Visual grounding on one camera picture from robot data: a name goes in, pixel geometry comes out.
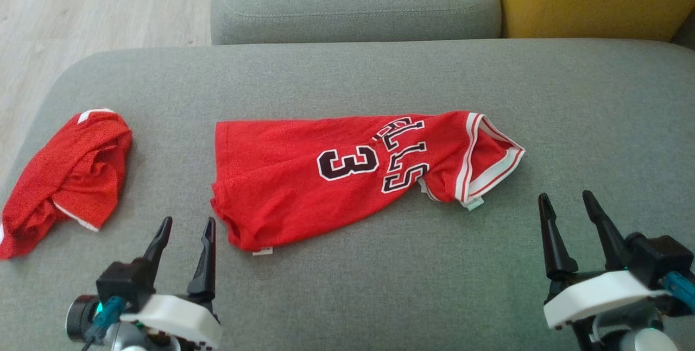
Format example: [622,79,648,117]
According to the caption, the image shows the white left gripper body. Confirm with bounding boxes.
[119,293,223,351]

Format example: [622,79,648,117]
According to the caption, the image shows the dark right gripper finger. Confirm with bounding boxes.
[582,191,631,272]
[538,193,579,281]

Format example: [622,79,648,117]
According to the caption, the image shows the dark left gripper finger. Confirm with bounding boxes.
[187,217,217,303]
[142,217,173,279]

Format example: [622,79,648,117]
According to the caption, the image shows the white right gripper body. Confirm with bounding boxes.
[544,269,672,351]

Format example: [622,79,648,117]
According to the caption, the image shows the red Bulls basketball jersey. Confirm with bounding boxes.
[211,110,526,255]

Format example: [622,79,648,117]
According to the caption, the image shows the red Bulls basketball shorts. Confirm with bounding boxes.
[0,108,133,260]

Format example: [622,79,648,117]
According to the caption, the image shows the grey sofa seat cushion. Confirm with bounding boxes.
[0,39,695,351]

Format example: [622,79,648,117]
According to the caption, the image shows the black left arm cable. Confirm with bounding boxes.
[81,296,127,351]

